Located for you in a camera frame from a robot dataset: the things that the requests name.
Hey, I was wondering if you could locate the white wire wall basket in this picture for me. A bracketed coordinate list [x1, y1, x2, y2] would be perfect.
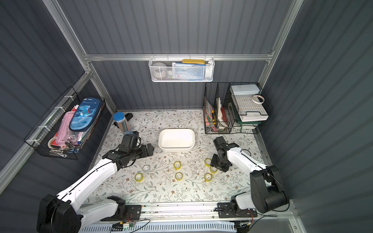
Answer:
[148, 58, 215, 83]

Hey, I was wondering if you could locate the blue lid pencil tube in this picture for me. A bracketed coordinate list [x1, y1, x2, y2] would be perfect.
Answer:
[113, 112, 132, 135]

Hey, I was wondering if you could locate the floral table mat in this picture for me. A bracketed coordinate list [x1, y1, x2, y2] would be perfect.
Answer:
[77, 110, 279, 204]

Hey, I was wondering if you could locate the white storage box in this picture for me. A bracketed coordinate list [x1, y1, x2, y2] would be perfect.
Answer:
[158, 129, 195, 152]

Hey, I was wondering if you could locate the yellow item in wall basket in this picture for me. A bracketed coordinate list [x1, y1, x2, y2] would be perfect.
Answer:
[182, 59, 205, 65]

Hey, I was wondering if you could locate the small circuit board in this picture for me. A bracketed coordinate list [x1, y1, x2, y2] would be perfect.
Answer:
[110, 222, 136, 232]

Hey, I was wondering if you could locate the blue dinosaur pencil case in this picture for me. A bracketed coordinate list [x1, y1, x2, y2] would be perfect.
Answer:
[69, 97, 104, 132]

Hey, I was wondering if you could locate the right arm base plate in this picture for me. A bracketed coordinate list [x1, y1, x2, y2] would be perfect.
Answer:
[214, 203, 257, 218]

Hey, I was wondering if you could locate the clear transparent tape roll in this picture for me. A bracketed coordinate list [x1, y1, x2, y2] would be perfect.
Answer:
[142, 165, 151, 173]

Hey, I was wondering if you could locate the yellow tape roll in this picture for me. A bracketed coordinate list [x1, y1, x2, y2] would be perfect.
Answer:
[175, 172, 183, 181]
[173, 161, 182, 170]
[135, 173, 144, 182]
[204, 158, 211, 167]
[204, 173, 213, 182]
[209, 167, 218, 174]

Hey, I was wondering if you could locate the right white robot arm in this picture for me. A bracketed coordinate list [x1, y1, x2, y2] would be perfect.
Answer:
[210, 136, 290, 215]

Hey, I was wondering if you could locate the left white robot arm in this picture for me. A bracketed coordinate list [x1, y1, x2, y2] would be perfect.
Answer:
[37, 131, 154, 233]

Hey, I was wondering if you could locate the black wire desk organizer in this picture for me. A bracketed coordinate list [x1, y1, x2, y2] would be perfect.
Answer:
[203, 82, 273, 134]

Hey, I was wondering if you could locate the pink pencil case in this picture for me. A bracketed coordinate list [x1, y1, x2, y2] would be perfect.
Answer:
[55, 111, 75, 146]

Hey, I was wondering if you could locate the white tape roll in basket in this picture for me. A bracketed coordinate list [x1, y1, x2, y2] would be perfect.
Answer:
[150, 62, 168, 79]

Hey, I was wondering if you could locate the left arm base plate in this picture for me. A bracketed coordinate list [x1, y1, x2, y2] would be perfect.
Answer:
[100, 205, 142, 222]

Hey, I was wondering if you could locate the black wire side basket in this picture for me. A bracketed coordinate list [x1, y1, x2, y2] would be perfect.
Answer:
[24, 87, 105, 160]

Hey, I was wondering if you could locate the blue white packet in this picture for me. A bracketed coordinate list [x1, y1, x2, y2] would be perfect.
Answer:
[172, 62, 206, 81]

